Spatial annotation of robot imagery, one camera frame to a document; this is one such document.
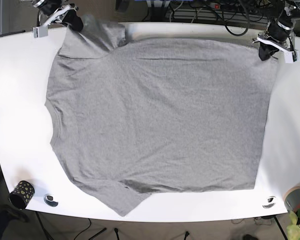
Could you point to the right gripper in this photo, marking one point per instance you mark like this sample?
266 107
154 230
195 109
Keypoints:
56 13

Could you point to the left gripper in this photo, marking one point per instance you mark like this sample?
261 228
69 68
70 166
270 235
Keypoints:
278 38

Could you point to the light grey T-shirt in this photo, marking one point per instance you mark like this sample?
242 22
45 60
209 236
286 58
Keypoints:
132 118

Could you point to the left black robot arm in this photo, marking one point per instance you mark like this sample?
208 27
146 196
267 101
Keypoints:
282 16

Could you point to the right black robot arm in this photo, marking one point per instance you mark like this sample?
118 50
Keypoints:
58 12

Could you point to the grey tape roll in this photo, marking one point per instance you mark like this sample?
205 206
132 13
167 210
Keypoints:
292 200

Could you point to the green potted plant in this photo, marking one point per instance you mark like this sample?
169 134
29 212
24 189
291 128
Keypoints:
293 230

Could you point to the black gold-dotted cup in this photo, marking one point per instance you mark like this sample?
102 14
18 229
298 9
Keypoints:
21 195

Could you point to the right table cable grommet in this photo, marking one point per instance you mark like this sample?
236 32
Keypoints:
269 202

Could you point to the table cable grommet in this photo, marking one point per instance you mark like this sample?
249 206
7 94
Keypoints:
49 200
269 202

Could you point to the left table cable grommet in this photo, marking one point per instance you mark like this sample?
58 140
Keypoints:
49 200

